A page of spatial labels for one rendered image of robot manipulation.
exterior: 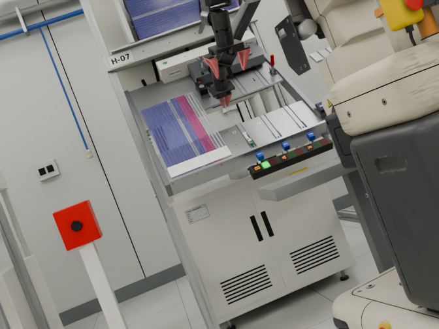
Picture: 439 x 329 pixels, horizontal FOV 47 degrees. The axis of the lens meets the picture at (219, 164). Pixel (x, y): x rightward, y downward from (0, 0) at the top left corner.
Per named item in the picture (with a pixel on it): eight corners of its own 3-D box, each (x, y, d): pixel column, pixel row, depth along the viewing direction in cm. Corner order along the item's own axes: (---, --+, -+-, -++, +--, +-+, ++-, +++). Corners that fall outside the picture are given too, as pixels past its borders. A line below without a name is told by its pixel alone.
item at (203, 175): (326, 135, 206) (326, 121, 201) (174, 195, 196) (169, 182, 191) (325, 133, 207) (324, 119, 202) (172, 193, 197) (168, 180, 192)
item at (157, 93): (284, 87, 233) (283, 78, 230) (148, 138, 223) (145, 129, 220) (255, 55, 257) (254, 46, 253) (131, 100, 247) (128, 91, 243)
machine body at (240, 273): (361, 276, 234) (313, 151, 233) (221, 338, 224) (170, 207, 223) (314, 256, 299) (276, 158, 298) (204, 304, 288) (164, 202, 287)
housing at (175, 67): (259, 61, 255) (255, 36, 245) (166, 94, 247) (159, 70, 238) (252, 53, 260) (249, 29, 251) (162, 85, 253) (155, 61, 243)
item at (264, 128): (325, 128, 205) (324, 123, 203) (171, 188, 195) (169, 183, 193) (302, 104, 219) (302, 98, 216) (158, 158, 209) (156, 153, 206)
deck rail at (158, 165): (174, 195, 196) (170, 184, 192) (168, 197, 196) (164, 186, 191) (131, 100, 247) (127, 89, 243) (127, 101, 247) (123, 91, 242)
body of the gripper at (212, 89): (208, 91, 219) (205, 77, 214) (230, 83, 220) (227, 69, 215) (213, 99, 214) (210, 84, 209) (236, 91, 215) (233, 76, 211)
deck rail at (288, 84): (330, 133, 206) (330, 121, 202) (326, 135, 206) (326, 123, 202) (259, 54, 257) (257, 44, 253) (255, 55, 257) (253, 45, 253)
